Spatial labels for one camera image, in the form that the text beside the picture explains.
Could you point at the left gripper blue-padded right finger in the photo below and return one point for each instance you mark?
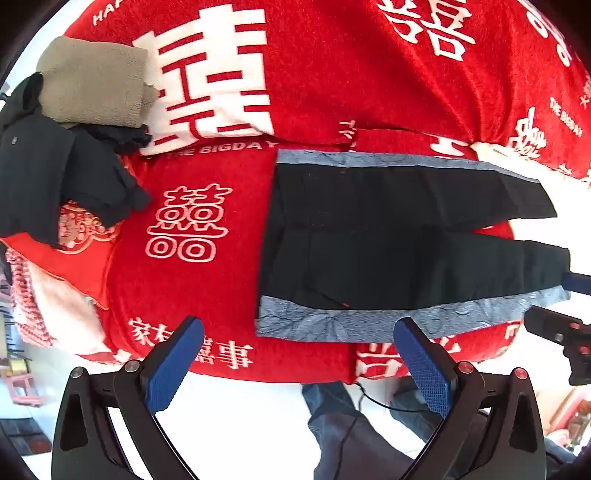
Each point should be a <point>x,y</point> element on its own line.
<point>453,390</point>

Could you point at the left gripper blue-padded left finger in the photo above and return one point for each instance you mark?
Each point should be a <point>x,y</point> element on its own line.
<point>144,388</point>

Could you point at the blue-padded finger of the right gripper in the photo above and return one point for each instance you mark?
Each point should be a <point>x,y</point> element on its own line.
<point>578,283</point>

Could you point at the black pants with grey trim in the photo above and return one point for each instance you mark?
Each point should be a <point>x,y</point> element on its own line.
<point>356,241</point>

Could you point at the pink plastic stool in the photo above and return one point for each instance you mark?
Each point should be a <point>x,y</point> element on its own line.
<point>22,389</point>

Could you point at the red checked cloth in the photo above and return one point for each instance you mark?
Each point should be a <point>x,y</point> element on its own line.
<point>29,321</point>

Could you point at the operator blue jeans legs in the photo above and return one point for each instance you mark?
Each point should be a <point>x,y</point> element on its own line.
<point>353,449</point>

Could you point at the red embroidered cushion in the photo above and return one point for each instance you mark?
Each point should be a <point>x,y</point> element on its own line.
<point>84,254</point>

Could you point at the red wedding blanket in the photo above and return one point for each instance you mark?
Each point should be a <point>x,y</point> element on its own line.
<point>239,81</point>

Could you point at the black jacket pile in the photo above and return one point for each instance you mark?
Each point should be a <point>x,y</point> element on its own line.
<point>44,166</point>

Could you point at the folded beige fleece garment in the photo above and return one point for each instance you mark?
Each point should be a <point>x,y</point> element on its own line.
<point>96,83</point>

